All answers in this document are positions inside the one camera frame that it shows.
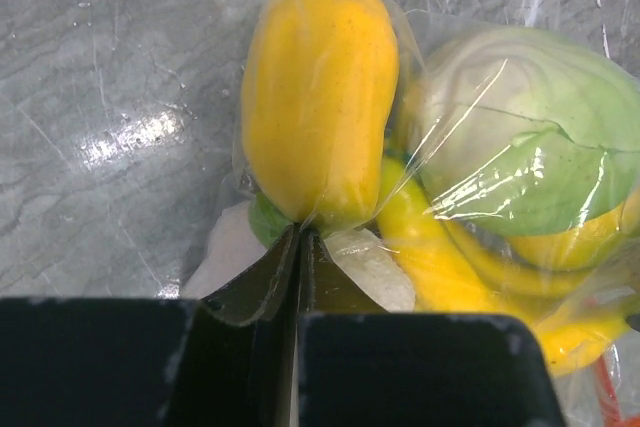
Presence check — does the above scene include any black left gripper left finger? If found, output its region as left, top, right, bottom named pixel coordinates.
left=164, top=225, right=300, bottom=426

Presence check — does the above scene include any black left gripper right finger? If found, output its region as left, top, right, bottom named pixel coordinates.
left=297, top=232, right=565, bottom=426

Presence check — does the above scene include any white fake cauliflower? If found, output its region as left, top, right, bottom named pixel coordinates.
left=180, top=201, right=416, bottom=312

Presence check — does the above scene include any yellow fake banana bunch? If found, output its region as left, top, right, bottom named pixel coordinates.
left=376, top=157, right=639, bottom=377

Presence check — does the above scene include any clear zip top bag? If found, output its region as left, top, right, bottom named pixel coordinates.
left=181, top=0, right=639, bottom=426

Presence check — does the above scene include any green fake cabbage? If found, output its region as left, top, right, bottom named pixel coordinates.
left=405, top=27, right=639, bottom=236

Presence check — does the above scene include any yellow fake mango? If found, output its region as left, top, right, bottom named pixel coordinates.
left=241, top=0, right=399, bottom=230

